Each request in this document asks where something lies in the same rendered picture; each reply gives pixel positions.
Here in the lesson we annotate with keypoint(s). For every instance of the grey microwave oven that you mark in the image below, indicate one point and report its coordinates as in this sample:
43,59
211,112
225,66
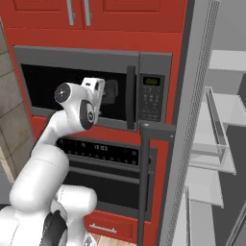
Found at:
153,105

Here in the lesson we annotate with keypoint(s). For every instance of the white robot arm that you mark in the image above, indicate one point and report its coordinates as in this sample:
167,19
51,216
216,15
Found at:
38,179

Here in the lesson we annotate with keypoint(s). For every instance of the red cabinet housing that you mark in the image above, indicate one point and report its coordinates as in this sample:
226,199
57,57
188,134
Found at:
96,39

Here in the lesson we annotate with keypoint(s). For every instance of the red cupboard door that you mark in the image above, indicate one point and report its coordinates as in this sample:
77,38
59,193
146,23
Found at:
134,14
41,14

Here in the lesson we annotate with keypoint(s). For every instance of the grey fridge door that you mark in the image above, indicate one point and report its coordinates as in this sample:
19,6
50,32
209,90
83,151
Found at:
189,128

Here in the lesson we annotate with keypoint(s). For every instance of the red drawer front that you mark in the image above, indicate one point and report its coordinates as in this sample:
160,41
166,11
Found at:
125,224

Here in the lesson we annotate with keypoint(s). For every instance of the grey fridge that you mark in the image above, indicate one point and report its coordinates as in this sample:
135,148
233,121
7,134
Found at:
229,61

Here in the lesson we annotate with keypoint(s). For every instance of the black built-in oven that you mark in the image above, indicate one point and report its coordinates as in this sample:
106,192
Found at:
105,150

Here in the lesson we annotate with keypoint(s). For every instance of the black oven door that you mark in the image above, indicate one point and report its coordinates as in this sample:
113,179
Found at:
109,195

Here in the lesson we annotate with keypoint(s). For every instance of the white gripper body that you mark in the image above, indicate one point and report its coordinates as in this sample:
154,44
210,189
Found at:
100,96

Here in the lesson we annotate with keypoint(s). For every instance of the clear glass fridge shelf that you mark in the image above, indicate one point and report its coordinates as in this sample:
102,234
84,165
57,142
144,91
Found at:
211,153

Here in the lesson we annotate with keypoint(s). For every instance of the grey microwave door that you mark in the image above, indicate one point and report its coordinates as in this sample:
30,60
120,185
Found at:
64,59

